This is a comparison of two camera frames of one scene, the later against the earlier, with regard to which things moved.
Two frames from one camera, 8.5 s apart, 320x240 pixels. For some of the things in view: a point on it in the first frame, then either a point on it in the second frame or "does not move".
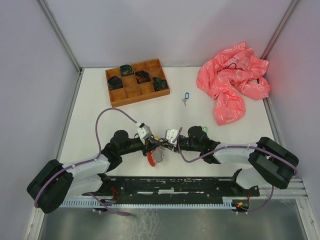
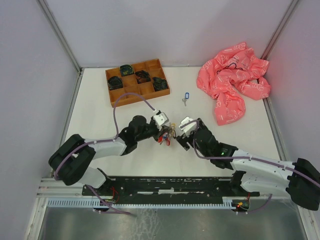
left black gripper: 149,145 to 159,132
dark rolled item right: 159,83 does not move
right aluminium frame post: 279,30 does not move
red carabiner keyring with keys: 155,156 to 167,136
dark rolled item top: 126,70 does not move
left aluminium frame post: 59,33 does not move
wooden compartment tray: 132,91 does not move
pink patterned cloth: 237,70 does not move
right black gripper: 174,149 to 183,139
